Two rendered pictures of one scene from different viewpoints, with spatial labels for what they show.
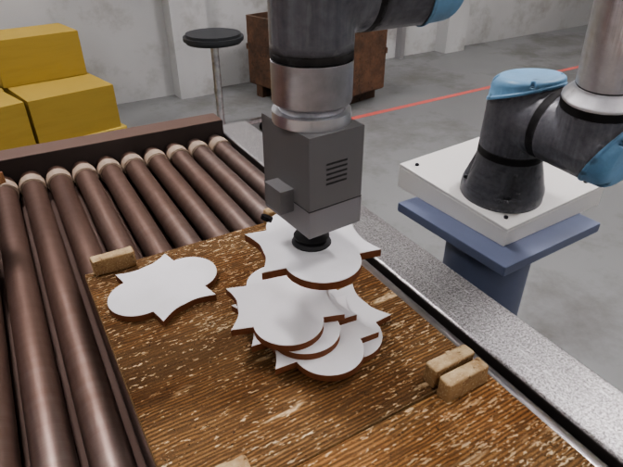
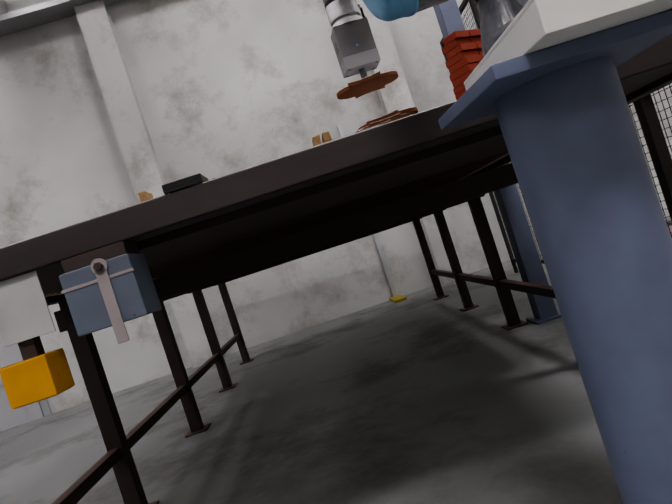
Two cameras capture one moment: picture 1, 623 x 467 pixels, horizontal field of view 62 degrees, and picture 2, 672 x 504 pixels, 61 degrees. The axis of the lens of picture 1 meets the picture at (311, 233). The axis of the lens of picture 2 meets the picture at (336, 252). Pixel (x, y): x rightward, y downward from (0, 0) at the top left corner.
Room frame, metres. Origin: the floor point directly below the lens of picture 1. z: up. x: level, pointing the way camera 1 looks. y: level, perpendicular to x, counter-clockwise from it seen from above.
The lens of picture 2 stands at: (0.96, -1.27, 0.72)
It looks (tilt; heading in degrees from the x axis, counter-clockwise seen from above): 0 degrees down; 119
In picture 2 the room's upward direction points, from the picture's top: 18 degrees counter-clockwise
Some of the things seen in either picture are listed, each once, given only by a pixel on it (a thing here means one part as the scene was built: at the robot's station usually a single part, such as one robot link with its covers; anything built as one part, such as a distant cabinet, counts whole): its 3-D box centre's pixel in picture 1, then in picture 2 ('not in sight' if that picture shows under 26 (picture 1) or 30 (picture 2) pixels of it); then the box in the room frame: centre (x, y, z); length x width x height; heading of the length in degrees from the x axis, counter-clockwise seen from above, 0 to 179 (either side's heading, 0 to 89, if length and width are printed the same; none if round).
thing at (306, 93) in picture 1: (310, 82); (344, 13); (0.48, 0.00, 1.24); 0.08 x 0.08 x 0.05
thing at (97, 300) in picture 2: not in sight; (112, 295); (0.05, -0.52, 0.77); 0.14 x 0.11 x 0.18; 30
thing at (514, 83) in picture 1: (524, 110); not in sight; (0.87, -0.36, 1.08); 0.13 x 0.12 x 0.14; 32
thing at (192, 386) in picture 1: (260, 320); not in sight; (0.50, 0.06, 0.93); 0.41 x 0.35 x 0.02; 31
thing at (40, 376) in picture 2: not in sight; (25, 338); (-0.10, -0.62, 0.74); 0.09 x 0.08 x 0.24; 30
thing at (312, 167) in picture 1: (300, 164); (354, 47); (0.47, 0.01, 1.16); 0.10 x 0.09 x 0.16; 124
